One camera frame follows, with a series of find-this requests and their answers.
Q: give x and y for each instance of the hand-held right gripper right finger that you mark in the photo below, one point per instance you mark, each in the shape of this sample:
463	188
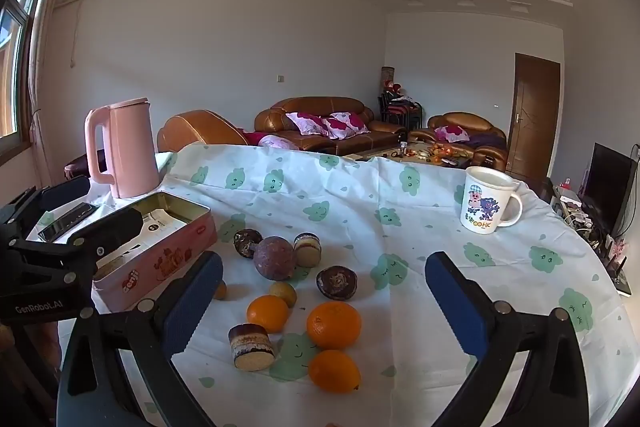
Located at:
455	302

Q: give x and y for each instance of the small yellow kumquat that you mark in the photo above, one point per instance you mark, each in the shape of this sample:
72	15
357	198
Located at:
283	294
220	291

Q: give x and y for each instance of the brown leather three-seat sofa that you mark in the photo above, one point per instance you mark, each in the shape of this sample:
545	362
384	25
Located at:
310	104

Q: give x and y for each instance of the chocolate coated cake roll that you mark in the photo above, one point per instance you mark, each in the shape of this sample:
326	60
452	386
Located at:
306	251
251	348

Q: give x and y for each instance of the white cartoon print mug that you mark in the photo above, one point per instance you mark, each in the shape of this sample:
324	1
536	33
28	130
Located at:
482	202

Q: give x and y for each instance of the window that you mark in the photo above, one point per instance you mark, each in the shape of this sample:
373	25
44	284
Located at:
15	57

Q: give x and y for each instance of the purple passion fruit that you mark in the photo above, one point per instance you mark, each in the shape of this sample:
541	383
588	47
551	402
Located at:
272	258

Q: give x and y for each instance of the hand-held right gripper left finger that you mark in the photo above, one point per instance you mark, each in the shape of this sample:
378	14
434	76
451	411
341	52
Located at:
192	302

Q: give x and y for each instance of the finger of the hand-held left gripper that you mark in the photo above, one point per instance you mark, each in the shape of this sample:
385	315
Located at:
65	193
112	229

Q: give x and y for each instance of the black remote control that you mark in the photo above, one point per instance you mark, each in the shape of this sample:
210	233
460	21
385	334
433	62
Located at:
67	218

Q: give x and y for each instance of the stacked dark chairs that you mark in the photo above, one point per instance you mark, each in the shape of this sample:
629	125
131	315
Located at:
400	109

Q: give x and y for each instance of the tall patterned cylinder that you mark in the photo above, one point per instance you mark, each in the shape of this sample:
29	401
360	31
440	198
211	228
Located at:
387	77

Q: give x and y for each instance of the dark purple stool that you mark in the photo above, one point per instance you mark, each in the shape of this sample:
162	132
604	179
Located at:
80	164

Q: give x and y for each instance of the pink tin box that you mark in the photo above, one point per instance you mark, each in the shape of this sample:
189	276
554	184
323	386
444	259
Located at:
165	259

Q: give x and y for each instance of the cluttered television stand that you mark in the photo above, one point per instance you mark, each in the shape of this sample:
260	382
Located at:
595	237

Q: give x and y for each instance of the brown wooden door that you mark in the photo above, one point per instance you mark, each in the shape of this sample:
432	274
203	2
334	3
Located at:
532	117

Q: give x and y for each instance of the purple blanket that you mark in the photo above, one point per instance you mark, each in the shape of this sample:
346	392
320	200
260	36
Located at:
487	140

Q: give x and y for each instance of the light curtain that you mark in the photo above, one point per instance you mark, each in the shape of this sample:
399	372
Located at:
45	57

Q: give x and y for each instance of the orange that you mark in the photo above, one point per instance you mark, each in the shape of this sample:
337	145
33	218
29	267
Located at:
267	313
334	371
333	324

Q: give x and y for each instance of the black television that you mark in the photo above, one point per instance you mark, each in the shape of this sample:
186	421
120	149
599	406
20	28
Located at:
607	184

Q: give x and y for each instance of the pink pillow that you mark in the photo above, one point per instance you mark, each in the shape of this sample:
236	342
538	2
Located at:
277	142

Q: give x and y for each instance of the brown leather armchair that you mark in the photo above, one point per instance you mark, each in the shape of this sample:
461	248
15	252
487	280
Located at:
195	129

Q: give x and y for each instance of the glass coffee table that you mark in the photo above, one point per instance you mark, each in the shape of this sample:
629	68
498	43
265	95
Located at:
400	153

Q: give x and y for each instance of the white tablecloth with green clouds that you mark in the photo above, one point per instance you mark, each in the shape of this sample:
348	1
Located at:
350	207

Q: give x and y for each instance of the pink electric kettle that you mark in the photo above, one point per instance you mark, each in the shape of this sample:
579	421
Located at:
130	147

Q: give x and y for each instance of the pink flowered cushion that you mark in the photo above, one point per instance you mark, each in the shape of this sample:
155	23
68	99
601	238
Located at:
451	133
346	126
307	124

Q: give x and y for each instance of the brown leather two-seat sofa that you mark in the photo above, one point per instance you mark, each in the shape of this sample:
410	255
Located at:
462	118

